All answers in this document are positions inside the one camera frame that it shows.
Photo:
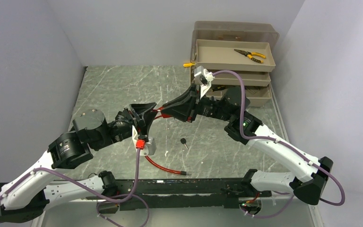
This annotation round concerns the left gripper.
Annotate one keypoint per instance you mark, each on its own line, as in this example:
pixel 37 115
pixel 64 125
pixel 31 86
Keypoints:
pixel 142 126

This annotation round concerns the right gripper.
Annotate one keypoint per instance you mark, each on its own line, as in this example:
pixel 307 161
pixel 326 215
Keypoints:
pixel 181 108

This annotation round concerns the red cable lock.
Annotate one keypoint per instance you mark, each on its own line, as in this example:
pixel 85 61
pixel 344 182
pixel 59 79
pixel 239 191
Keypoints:
pixel 176 172

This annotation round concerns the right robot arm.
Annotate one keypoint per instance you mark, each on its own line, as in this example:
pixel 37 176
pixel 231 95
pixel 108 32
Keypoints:
pixel 307 175

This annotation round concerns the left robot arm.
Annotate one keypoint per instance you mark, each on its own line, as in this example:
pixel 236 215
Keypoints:
pixel 45 184

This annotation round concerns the black head car key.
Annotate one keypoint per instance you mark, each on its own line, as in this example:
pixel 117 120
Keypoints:
pixel 184 143

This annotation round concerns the tools in bottom tray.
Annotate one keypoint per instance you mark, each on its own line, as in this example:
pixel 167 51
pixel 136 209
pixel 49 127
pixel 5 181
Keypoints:
pixel 251 92

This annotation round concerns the beige tiered toolbox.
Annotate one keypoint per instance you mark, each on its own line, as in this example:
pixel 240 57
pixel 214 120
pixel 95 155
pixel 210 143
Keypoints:
pixel 213 44

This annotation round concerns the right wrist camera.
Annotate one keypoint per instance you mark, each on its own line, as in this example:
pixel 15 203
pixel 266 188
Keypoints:
pixel 204 79

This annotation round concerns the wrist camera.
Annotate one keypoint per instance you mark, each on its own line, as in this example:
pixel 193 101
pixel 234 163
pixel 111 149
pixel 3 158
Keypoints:
pixel 145 145
pixel 204 79

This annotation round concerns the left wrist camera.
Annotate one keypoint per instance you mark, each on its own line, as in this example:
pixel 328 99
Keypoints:
pixel 145 145

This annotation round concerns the yellow handled screwdriver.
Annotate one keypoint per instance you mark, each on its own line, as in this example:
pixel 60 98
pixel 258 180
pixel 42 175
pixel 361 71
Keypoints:
pixel 186 65

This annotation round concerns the yellow handled pliers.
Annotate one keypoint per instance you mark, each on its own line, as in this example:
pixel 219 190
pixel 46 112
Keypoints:
pixel 254 56

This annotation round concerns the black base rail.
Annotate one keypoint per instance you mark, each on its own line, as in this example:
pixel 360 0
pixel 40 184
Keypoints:
pixel 228 193

